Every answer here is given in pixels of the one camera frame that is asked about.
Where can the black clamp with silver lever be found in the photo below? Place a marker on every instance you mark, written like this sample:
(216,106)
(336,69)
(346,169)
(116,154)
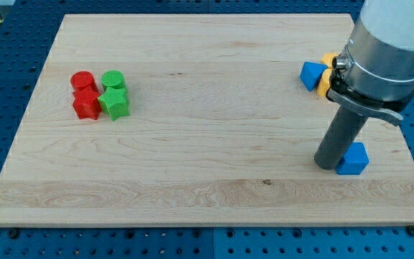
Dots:
(348,98)

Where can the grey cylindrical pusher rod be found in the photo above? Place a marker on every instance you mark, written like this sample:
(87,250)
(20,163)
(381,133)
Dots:
(341,133)

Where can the blue cube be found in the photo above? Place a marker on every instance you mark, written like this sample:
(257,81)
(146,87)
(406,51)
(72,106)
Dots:
(354,160)

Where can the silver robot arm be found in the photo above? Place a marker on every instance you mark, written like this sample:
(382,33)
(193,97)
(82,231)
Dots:
(373,76)

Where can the wooden board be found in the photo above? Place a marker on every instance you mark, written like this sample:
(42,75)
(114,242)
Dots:
(221,131)

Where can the yellow block lower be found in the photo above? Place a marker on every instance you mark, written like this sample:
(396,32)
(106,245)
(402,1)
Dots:
(324,83)

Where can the yellow block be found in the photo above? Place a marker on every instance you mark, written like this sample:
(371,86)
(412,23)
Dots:
(324,83)
(327,59)

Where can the blue triangular block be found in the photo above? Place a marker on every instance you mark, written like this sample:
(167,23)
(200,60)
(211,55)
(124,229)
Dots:
(311,73)

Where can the yellow block upper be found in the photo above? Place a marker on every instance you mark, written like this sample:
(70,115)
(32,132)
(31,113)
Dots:
(327,59)

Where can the green star block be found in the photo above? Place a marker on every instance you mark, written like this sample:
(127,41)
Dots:
(115,102)

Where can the green cylinder block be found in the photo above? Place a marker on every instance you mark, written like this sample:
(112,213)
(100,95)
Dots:
(113,79)

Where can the red star block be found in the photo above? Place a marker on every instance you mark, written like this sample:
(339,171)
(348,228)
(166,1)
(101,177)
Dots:
(86,104)

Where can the red cylinder block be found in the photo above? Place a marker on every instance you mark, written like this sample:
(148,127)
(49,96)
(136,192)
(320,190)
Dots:
(82,80)

